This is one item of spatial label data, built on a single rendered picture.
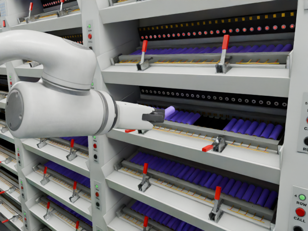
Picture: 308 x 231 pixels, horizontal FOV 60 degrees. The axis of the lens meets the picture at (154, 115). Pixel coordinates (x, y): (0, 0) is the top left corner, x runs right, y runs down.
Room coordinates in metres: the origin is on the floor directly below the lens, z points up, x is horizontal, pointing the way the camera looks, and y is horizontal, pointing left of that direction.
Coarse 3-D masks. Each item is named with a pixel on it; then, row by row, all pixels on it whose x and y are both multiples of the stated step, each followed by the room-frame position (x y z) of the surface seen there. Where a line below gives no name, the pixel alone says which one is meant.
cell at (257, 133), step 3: (261, 123) 0.70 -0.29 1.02; (264, 123) 0.70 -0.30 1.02; (258, 126) 0.69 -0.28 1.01; (261, 126) 0.69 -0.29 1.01; (264, 126) 0.69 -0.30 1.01; (258, 129) 0.68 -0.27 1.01; (261, 129) 0.68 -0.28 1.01; (255, 132) 0.67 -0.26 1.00; (258, 132) 0.67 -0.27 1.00; (261, 132) 0.67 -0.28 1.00; (252, 135) 0.67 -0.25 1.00; (255, 135) 0.66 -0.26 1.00; (258, 135) 0.66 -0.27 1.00
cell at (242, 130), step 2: (244, 122) 0.73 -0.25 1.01; (246, 122) 0.72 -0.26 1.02; (248, 122) 0.72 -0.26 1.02; (250, 122) 0.72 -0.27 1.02; (244, 124) 0.71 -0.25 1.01; (246, 124) 0.71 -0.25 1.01; (248, 124) 0.72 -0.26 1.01; (250, 124) 0.72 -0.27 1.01; (242, 126) 0.71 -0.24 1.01; (244, 126) 0.70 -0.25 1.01; (246, 126) 0.71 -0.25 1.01; (248, 126) 0.71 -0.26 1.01; (240, 128) 0.70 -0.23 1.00; (242, 128) 0.70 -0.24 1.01; (244, 128) 0.70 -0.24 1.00; (246, 128) 0.70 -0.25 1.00; (238, 130) 0.70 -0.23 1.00; (240, 130) 0.69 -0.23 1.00; (242, 130) 0.69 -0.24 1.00; (244, 130) 0.69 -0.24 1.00; (246, 130) 0.70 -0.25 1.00; (236, 132) 0.69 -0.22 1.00; (240, 132) 0.69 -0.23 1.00; (242, 132) 0.69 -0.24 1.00; (244, 132) 0.69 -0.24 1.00
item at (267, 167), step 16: (128, 96) 1.04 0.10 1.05; (144, 96) 1.03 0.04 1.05; (160, 96) 0.98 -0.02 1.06; (272, 112) 0.73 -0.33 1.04; (144, 144) 0.82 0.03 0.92; (160, 144) 0.77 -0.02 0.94; (176, 144) 0.73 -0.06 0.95; (192, 144) 0.71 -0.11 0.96; (208, 144) 0.69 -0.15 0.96; (192, 160) 0.71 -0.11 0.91; (208, 160) 0.67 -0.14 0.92; (224, 160) 0.64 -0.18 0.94; (240, 160) 0.61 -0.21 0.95; (256, 160) 0.59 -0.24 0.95; (272, 160) 0.58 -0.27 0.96; (256, 176) 0.59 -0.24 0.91; (272, 176) 0.57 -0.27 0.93
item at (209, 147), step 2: (216, 140) 0.66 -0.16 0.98; (218, 140) 0.65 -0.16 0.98; (216, 142) 0.66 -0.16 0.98; (218, 142) 0.66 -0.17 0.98; (212, 144) 0.64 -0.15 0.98; (214, 144) 0.64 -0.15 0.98; (216, 144) 0.65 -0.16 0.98; (218, 144) 0.65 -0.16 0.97; (206, 146) 0.62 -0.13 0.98; (208, 146) 0.62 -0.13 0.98; (210, 146) 0.62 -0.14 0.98; (212, 146) 0.63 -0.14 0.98; (214, 146) 0.64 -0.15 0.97; (202, 148) 0.61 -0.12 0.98; (204, 148) 0.61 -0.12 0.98; (206, 148) 0.61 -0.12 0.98; (208, 148) 0.61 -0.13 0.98; (210, 148) 0.62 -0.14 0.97; (212, 148) 0.63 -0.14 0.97; (202, 150) 0.61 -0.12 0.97; (204, 150) 0.61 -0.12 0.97; (206, 150) 0.60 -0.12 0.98; (208, 150) 0.61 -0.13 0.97
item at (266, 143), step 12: (180, 132) 0.76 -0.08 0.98; (192, 132) 0.75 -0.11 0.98; (204, 132) 0.72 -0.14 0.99; (216, 132) 0.70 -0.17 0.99; (228, 132) 0.69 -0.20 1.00; (228, 144) 0.66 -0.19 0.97; (240, 144) 0.65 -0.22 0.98; (252, 144) 0.64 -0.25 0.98; (264, 144) 0.62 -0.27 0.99; (276, 144) 0.60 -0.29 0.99
